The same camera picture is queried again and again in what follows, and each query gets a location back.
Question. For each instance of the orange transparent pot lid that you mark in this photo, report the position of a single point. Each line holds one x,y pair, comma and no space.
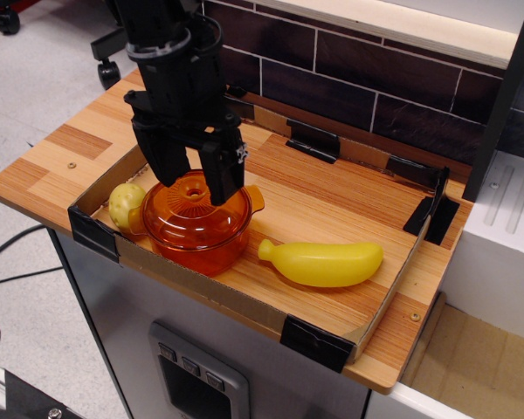
182,216

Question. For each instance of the oven control panel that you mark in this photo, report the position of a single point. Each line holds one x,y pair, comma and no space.
197,384

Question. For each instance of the cardboard fence with black tape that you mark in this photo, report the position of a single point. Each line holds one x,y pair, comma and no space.
323,182

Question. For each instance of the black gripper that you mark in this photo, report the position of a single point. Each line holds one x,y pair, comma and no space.
182,105

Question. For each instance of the black caster wheel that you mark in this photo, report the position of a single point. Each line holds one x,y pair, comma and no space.
9,22

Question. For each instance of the white toy sink unit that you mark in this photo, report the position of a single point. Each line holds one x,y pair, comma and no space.
469,360

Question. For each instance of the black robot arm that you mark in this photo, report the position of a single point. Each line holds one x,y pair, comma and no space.
152,23

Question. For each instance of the black office chair base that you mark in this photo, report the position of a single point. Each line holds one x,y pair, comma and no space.
103,49

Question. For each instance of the yellow plastic banana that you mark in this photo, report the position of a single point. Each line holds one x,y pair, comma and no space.
323,265

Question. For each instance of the black right shelf post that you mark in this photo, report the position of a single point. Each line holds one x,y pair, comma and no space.
509,88

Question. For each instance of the grey toy oven cabinet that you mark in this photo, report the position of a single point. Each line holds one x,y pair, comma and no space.
119,305

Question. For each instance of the orange transparent pot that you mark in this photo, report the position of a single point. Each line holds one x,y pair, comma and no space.
208,261

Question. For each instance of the pale yellow toy potato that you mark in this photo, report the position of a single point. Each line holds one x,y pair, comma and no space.
124,198

